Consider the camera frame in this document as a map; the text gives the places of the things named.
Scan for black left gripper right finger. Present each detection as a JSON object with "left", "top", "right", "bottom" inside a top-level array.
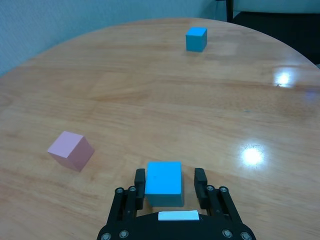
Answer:
[{"left": 194, "top": 167, "right": 243, "bottom": 223}]

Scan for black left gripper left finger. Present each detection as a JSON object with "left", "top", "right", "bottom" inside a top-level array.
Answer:
[{"left": 107, "top": 168, "right": 146, "bottom": 225}]

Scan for blue wooden cube block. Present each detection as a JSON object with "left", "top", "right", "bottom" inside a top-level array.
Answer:
[
  {"left": 185, "top": 26, "right": 208, "bottom": 53},
  {"left": 144, "top": 161, "right": 185, "bottom": 208}
]

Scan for pink wooden cube block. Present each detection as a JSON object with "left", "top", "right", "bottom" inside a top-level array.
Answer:
[{"left": 47, "top": 130, "right": 95, "bottom": 173}]

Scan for black office chair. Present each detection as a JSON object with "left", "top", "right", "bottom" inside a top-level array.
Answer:
[{"left": 226, "top": 0, "right": 320, "bottom": 72}]

